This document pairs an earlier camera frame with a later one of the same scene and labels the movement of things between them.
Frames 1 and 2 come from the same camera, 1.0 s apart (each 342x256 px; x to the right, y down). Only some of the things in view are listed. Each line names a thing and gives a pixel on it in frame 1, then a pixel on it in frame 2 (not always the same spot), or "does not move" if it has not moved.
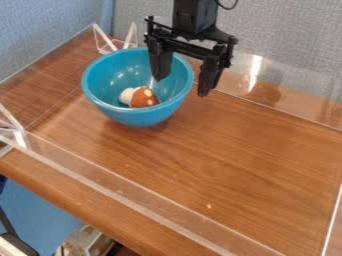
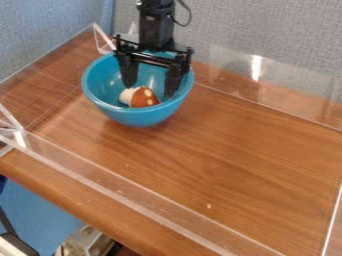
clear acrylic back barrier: x=299 y=87 does not move
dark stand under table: x=31 y=251 does not move
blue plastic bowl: x=119 y=69 does not move
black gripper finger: x=211 y=70 -> x=172 y=78
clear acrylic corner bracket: x=110 y=45 does not move
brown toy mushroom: x=138 y=97 does not move
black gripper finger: x=162 y=55 -> x=128 y=67
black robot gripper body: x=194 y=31 -> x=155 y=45
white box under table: x=88 y=242 does not move
